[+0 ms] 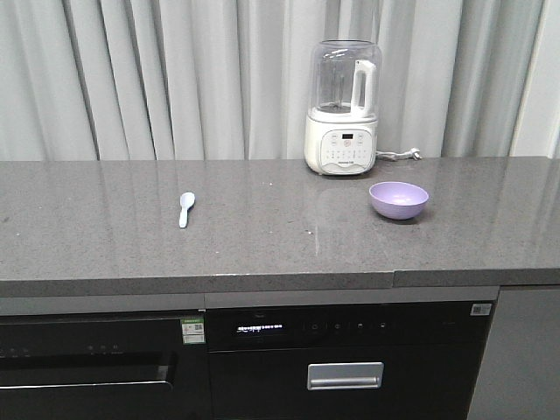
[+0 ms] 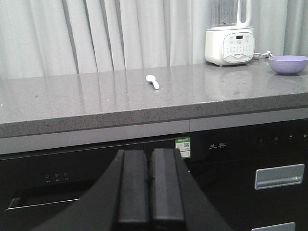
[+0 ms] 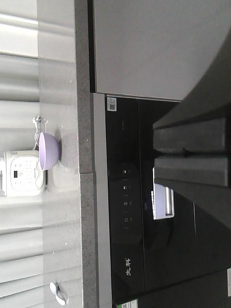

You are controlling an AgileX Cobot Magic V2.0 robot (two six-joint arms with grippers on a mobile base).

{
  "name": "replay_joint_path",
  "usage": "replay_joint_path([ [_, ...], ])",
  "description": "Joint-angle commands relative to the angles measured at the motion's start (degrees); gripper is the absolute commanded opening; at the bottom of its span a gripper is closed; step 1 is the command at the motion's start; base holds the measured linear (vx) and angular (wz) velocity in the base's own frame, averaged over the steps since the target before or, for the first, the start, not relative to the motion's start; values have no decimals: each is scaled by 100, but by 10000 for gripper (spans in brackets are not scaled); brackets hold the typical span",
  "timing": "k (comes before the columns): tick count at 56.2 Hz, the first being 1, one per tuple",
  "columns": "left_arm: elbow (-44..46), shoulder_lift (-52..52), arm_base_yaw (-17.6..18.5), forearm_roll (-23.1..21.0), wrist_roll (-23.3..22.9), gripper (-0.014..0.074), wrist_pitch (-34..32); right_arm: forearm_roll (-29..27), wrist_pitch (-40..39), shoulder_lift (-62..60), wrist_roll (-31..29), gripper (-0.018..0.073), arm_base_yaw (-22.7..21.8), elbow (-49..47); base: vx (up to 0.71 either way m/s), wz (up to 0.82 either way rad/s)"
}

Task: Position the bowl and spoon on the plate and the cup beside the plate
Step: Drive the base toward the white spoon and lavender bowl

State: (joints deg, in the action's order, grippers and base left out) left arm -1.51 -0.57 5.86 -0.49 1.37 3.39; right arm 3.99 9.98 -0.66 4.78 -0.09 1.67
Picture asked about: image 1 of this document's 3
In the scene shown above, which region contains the purple plastic bowl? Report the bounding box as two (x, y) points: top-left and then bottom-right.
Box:
(368, 181), (430, 221)

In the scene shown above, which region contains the light blue plastic spoon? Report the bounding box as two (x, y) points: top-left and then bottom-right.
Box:
(178, 192), (195, 228)

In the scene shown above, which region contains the green white energy label sticker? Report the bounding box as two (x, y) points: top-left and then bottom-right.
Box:
(180, 317), (206, 345)

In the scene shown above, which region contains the white QR code sticker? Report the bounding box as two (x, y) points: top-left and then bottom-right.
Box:
(470, 303), (493, 316)

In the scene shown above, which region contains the grey pleated curtain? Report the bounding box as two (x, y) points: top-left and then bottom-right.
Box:
(1, 1), (559, 161)

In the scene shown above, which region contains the black built-in appliance with drawer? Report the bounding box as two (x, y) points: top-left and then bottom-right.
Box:
(206, 301), (493, 419)

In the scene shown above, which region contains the white blender with clear jar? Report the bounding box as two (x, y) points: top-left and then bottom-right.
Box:
(304, 39), (382, 176)

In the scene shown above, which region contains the grey cabinet panel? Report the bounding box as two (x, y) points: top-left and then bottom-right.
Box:
(468, 287), (559, 419)

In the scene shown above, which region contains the silver drawer handle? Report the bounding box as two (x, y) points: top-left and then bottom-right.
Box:
(307, 361), (384, 391)

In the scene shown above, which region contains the white power cord with plug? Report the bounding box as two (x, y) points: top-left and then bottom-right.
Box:
(374, 147), (424, 162)

